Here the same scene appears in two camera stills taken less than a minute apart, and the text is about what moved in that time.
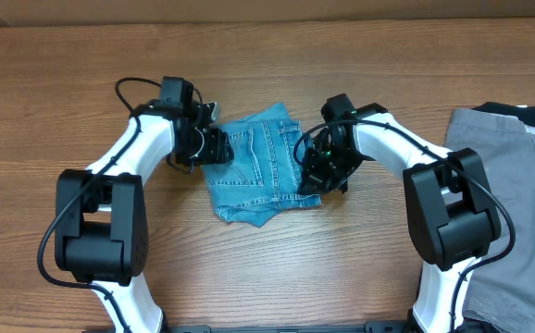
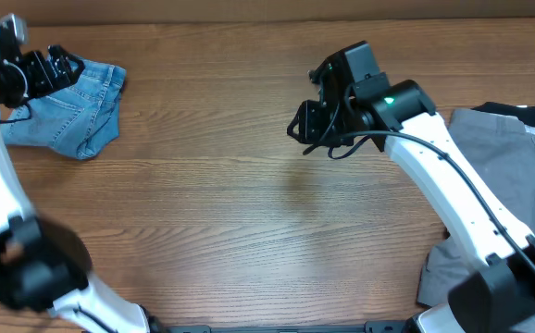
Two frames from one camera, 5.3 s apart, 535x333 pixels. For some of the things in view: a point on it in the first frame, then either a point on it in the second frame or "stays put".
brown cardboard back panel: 43,13 stays put
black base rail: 376,326 stays put
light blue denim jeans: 264,176 to 78,120
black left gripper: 217,141 to 34,61
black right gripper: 315,181 to 308,114
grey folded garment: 521,291 stays put
